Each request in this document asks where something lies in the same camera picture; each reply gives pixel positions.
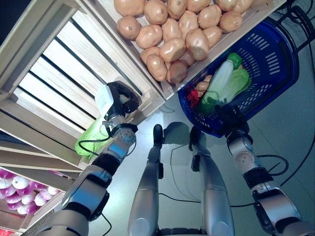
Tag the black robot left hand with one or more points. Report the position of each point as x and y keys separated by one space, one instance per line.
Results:
x=118 y=98

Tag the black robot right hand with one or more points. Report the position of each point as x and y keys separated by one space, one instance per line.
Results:
x=231 y=120

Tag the green white napa cabbage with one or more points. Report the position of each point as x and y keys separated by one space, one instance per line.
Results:
x=86 y=145
x=222 y=73
x=240 y=79

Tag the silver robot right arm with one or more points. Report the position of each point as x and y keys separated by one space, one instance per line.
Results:
x=242 y=157

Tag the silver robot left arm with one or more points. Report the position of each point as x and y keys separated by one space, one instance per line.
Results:
x=81 y=194

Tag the red tomato in basket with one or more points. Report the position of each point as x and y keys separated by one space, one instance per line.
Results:
x=192 y=96

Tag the blue plastic shopping basket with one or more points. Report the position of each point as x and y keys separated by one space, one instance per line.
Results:
x=270 y=61

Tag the tan plastic potato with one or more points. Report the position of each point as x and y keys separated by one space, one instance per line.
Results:
x=128 y=28
x=197 y=44
x=242 y=6
x=212 y=36
x=198 y=5
x=187 y=59
x=148 y=51
x=177 y=8
x=148 y=37
x=209 y=16
x=156 y=67
x=230 y=21
x=171 y=30
x=201 y=86
x=208 y=78
x=227 y=3
x=172 y=50
x=129 y=7
x=177 y=72
x=156 y=11
x=188 y=22

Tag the green bell pepper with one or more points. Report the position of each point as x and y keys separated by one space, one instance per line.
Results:
x=235 y=59

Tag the large wooden slat crate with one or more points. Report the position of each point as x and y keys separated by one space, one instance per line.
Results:
x=61 y=61

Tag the wooden potato crate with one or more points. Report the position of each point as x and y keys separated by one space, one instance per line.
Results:
x=248 y=27

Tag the wooden display shelf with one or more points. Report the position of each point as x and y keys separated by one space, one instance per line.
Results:
x=29 y=159

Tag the purple white onion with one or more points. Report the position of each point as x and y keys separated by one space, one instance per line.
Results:
x=5 y=175
x=25 y=209
x=45 y=194
x=28 y=199
x=3 y=184
x=21 y=182
x=40 y=200
x=13 y=198
x=36 y=185
x=8 y=191
x=53 y=190

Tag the wooden onion crate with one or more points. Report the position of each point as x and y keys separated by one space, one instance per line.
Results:
x=56 y=204

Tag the black robot waist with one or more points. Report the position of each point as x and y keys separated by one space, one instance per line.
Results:
x=180 y=232

